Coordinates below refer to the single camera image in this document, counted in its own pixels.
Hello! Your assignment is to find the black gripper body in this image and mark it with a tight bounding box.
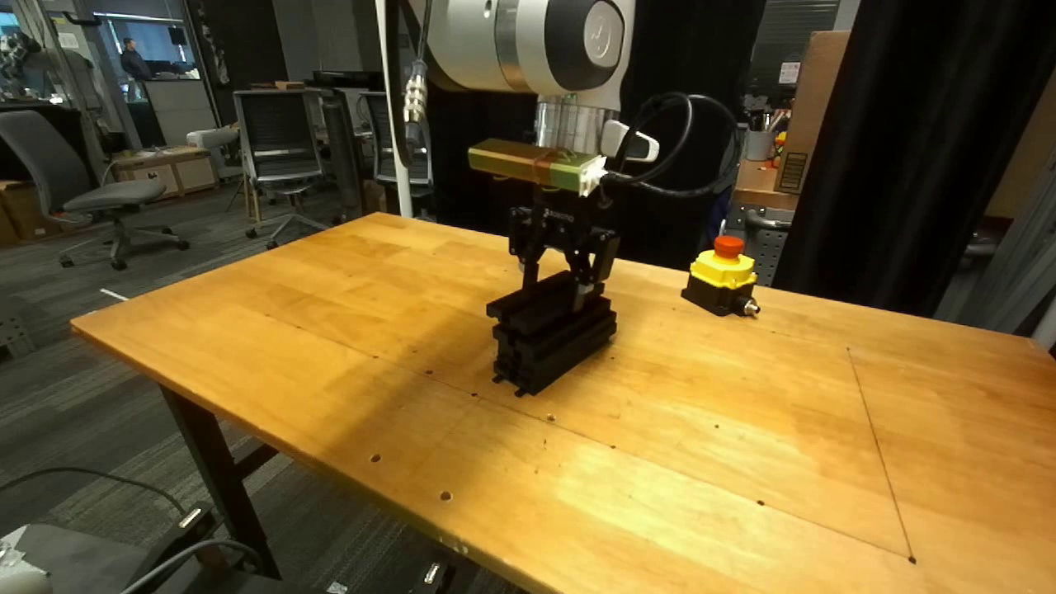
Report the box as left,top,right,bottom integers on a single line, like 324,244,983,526
505,192,621,256

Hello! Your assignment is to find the yellow emergency stop button box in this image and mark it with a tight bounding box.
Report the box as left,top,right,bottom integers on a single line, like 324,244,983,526
680,232,765,323

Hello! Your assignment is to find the wide black curtain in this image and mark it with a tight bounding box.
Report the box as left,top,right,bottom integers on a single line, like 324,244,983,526
601,0,770,277

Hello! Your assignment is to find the white cup with pens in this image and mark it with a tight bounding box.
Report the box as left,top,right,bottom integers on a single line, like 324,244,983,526
735,108,776,166

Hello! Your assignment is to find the tall cardboard box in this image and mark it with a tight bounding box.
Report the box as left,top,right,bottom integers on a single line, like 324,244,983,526
782,30,853,197

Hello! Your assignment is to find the grey framed mesh chair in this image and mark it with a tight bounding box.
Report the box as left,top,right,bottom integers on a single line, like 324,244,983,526
232,86,339,247

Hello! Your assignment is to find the narrow black curtain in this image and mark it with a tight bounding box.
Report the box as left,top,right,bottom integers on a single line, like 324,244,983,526
774,0,1056,323

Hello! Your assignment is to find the black metal table leg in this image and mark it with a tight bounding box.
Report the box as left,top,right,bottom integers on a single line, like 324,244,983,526
159,384,283,582

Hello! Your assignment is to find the grey mesh office chair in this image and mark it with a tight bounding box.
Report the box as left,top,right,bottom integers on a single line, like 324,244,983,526
0,104,192,273

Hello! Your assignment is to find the white plastic object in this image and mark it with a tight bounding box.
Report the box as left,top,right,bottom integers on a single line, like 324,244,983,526
0,526,53,594

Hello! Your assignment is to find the amber wrist camera box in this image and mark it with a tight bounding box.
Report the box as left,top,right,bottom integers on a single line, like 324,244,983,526
464,134,612,202

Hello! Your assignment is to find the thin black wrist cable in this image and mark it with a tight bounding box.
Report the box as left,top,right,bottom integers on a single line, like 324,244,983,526
601,90,750,206

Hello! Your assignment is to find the thick black cable with connector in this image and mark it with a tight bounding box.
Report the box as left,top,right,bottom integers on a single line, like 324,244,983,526
397,0,435,167

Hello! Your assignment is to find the white vertical frame post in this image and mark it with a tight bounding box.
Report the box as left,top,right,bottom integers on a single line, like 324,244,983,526
370,0,417,221

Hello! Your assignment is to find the grey floor cable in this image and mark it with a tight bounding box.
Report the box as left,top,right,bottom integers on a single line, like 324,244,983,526
0,466,274,594

